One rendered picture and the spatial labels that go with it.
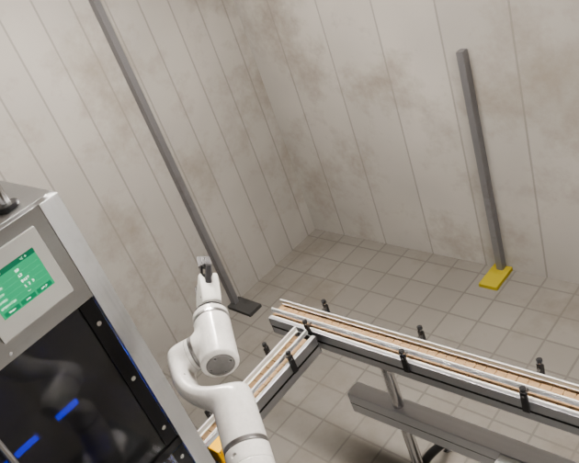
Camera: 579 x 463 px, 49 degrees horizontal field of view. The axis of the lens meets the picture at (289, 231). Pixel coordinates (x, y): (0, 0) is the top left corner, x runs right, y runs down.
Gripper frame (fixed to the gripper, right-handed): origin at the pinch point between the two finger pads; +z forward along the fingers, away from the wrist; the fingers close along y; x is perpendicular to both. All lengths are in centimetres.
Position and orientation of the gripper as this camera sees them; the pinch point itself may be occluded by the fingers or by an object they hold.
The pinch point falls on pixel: (202, 274)
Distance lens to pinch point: 162.5
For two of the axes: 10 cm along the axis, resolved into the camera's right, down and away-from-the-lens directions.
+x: -9.6, 0.2, -2.7
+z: -2.3, -5.5, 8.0
